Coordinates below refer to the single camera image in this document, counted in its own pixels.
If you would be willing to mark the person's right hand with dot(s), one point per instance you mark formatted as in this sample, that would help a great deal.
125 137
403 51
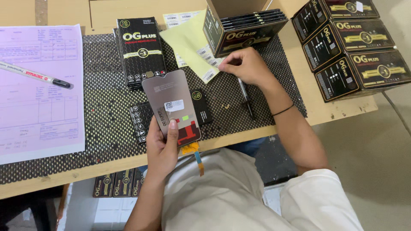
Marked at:
253 69

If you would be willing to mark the person's left hand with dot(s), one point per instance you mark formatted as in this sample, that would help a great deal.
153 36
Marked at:
157 154

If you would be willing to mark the person's right fingers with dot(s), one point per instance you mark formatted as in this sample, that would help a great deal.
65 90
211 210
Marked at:
231 64

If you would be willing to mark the yellow barcode label sheet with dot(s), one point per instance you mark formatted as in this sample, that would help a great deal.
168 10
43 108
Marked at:
189 45

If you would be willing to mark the open black carton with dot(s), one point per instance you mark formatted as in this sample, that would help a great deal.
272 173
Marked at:
244 40

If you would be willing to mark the black pen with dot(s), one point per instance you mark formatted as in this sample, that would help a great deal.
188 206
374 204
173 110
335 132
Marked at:
246 98

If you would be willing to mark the row of slim black boxes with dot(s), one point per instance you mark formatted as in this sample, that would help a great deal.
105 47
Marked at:
253 19

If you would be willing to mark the flat black product box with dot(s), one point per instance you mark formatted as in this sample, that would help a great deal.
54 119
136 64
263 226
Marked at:
203 107

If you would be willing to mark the thin black wrist band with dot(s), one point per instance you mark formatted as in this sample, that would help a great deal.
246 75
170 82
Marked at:
283 110

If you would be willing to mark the white barcode label sheet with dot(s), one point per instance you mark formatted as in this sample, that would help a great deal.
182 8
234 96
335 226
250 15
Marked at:
176 18

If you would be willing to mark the person's blue jeans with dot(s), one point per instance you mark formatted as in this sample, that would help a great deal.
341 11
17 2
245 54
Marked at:
247 146

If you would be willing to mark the stack of flat black boxes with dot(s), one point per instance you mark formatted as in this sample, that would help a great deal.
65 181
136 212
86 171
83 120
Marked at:
140 48

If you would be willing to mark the closed black gold-print carton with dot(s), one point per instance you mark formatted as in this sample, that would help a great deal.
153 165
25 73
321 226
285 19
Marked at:
350 41
366 72
334 12

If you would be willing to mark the person's white shirt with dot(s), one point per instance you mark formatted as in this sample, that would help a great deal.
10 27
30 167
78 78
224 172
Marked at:
231 199

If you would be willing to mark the black mesh anti-slip mat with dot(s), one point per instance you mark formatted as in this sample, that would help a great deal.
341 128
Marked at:
106 125

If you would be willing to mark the black box with gold print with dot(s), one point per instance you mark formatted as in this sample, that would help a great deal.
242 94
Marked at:
138 183
104 186
123 183

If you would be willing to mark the white permanent marker black cap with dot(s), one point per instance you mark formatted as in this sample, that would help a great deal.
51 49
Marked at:
35 75

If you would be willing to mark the pink printed invoice paper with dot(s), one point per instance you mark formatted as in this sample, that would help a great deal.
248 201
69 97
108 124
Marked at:
38 106

